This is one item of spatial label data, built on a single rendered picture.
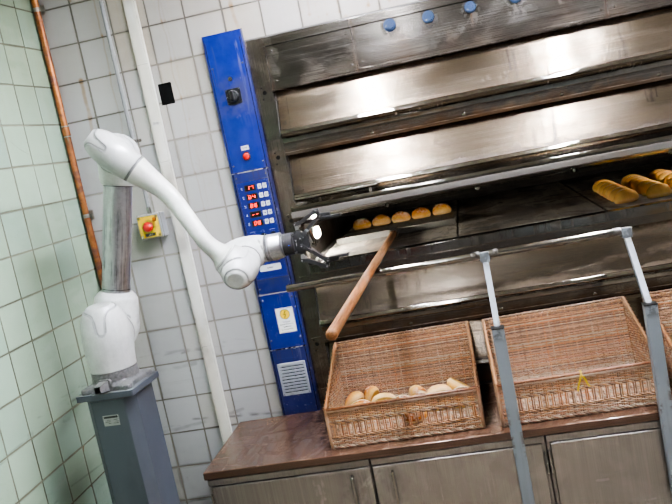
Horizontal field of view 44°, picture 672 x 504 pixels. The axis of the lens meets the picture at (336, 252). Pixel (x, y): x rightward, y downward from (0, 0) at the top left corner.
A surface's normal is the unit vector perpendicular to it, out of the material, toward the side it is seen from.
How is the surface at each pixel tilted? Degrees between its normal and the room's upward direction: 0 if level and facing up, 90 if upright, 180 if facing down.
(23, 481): 90
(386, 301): 70
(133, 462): 90
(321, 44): 90
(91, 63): 90
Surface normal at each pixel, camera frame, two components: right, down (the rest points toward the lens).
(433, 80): -0.20, -0.18
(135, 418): 0.53, 0.00
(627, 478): -0.16, 0.15
